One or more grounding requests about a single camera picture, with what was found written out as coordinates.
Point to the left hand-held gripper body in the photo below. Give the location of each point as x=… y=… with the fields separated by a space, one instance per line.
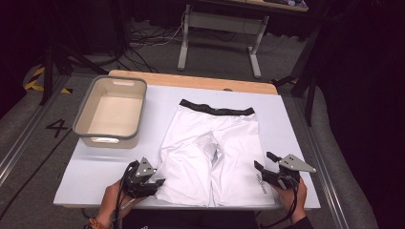
x=143 y=173

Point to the white table board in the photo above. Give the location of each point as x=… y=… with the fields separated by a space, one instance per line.
x=105 y=171

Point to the metal floor rail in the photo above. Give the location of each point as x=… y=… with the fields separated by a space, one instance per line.
x=22 y=143
x=324 y=178

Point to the white shorts with black waistband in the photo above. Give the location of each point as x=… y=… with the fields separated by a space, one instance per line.
x=219 y=152

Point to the black tripod stand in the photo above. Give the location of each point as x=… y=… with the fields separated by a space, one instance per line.
x=49 y=70

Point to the person's right hand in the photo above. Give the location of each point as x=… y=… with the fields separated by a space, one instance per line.
x=291 y=200

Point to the white-legged desk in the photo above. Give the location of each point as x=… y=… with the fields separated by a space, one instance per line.
x=219 y=24

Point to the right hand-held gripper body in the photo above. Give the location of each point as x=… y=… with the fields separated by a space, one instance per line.
x=293 y=165

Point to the person's dark lap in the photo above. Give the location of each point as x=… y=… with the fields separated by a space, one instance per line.
x=191 y=221

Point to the black metal stand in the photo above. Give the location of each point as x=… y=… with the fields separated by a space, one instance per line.
x=302 y=66

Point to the beige plastic basket grey rim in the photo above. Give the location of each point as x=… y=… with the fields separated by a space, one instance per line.
x=111 y=114

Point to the person's left hand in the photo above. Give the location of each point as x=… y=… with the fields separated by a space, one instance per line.
x=111 y=198

